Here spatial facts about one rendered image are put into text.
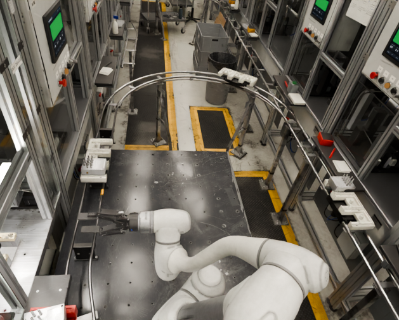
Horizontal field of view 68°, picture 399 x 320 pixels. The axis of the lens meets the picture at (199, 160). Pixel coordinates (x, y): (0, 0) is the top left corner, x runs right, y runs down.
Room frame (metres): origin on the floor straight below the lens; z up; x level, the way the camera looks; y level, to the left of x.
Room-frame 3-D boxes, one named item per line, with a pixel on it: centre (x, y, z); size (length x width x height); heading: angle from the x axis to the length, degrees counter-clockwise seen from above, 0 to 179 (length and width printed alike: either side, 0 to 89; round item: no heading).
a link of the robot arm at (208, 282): (0.63, -0.12, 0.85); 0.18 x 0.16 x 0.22; 145
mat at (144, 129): (5.30, 1.15, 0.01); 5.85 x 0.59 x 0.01; 12
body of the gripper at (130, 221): (0.71, 0.25, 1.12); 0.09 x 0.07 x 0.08; 102
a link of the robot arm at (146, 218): (0.73, 0.18, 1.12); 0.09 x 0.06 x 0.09; 12
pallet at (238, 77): (2.75, -0.24, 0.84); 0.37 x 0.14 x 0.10; 70
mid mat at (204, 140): (3.05, -0.12, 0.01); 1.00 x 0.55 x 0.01; 12
